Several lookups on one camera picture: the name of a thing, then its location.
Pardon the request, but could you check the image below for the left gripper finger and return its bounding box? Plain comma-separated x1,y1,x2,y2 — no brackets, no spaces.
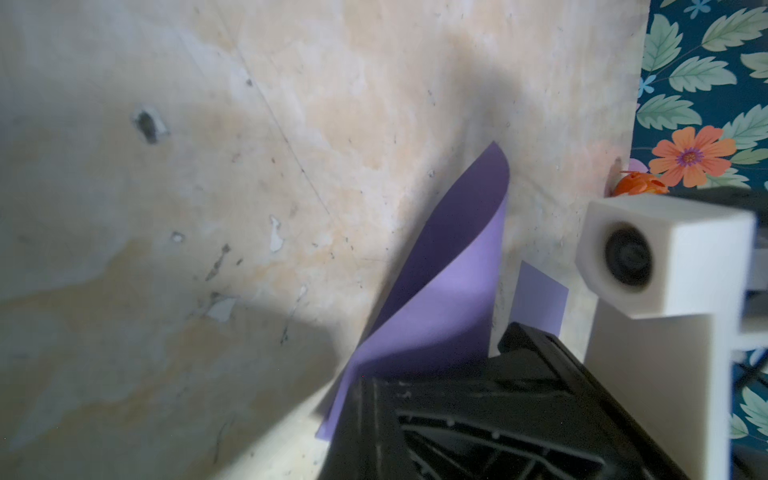
320,323,684,479

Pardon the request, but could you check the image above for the purple square paper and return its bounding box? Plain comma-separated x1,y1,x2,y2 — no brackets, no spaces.
316,143,510,441
509,261,569,336

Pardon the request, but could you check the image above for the orange white plush toy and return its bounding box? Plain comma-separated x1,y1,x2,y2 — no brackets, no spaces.
611,171,669,197

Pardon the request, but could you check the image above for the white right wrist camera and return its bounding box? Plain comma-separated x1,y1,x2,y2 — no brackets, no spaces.
576,194,767,479

